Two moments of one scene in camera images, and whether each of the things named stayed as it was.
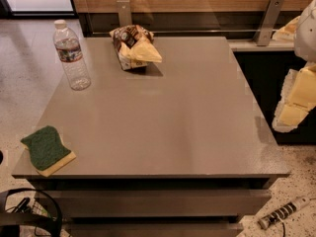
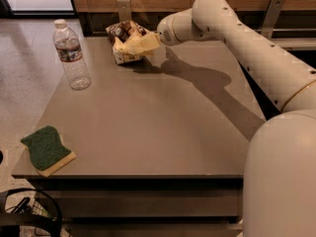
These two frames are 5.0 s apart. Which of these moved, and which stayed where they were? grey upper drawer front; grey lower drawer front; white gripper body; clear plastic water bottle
Moved: white gripper body
Stayed: grey upper drawer front; grey lower drawer front; clear plastic water bottle
